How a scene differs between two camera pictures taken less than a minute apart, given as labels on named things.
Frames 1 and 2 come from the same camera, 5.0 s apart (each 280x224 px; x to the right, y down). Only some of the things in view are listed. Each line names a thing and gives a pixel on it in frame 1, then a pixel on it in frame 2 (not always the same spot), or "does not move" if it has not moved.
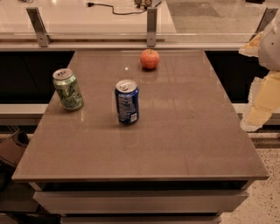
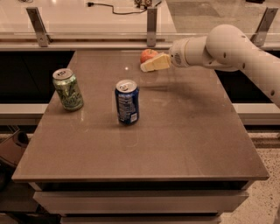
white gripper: (270, 48) to (177, 55)
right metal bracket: (265, 19) does not move
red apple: (150, 59) does not move
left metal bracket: (42, 35) does not move
